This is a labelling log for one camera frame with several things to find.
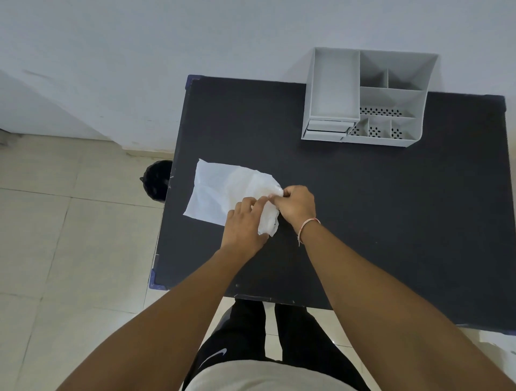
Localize white shirt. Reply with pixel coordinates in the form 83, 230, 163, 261
186, 360, 357, 391

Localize white wet wipe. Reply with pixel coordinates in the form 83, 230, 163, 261
183, 159, 284, 237

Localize grey plastic desk organizer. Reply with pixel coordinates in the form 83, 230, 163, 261
301, 47, 439, 148

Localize black table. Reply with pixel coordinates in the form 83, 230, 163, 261
149, 74, 516, 335

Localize person's left forearm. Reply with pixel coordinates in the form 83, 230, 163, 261
56, 247, 259, 391

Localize person's right forearm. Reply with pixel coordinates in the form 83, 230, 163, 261
299, 221, 516, 391

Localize black waste bin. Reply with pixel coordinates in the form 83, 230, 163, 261
140, 160, 173, 202

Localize black trousers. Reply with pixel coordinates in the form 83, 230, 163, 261
182, 300, 371, 391

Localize person's right hand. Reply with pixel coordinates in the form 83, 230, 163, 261
268, 185, 317, 235

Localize thread wrist bracelet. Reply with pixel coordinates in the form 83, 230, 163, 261
297, 218, 321, 247

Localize person's left hand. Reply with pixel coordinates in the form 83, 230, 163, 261
220, 197, 270, 259

